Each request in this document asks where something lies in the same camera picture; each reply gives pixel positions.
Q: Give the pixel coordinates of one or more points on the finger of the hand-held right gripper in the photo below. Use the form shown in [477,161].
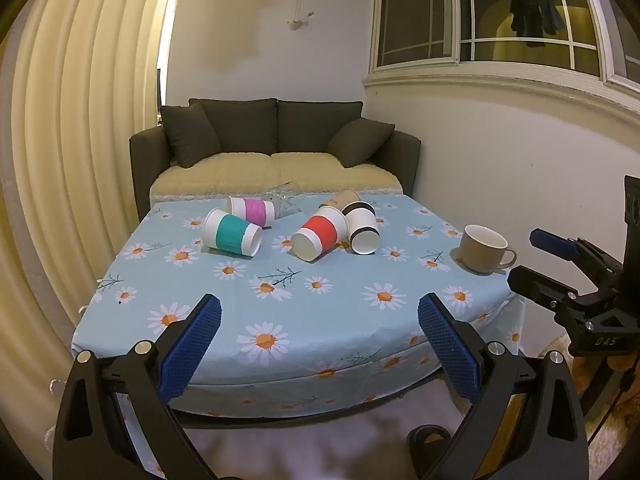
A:
[552,244]
[537,282]

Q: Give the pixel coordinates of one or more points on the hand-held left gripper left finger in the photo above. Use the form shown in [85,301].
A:
[192,347]

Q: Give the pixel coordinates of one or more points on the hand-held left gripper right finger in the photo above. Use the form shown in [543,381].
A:
[450,352]

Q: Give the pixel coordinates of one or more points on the paper cup with teal sleeve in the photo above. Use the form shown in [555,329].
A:
[227,232]

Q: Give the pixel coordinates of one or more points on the paper cup with magenta sleeve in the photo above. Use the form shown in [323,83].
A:
[257,211]

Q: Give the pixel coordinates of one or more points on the white paper cup black band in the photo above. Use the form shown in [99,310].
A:
[361,220]

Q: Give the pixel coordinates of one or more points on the clear glass cup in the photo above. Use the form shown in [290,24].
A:
[283,201]

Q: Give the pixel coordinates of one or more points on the paper cup with red sleeve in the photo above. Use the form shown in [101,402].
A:
[325,232]

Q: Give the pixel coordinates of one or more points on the brown paper cup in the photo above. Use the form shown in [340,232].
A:
[342,199]

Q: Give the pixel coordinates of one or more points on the beige ceramic mug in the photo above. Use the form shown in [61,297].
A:
[480,257]

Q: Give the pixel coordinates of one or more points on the black slipper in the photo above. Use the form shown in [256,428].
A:
[429,442]

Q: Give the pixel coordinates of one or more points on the blue daisy print tablecloth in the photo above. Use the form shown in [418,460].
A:
[320,320]

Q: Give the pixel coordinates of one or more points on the white framed window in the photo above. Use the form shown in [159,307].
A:
[500,67]

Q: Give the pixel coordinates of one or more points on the yellow sofa seat cover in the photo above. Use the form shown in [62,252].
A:
[260,172]

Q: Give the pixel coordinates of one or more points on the dark grey sofa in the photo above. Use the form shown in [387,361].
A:
[142,160]

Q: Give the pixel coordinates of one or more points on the dark grey throw pillow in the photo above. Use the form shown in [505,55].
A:
[360,142]
[190,135]

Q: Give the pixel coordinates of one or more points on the dark hanging clothes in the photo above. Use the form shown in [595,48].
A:
[532,15]

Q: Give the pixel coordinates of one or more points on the cream pleated curtain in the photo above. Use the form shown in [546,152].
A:
[85,135]

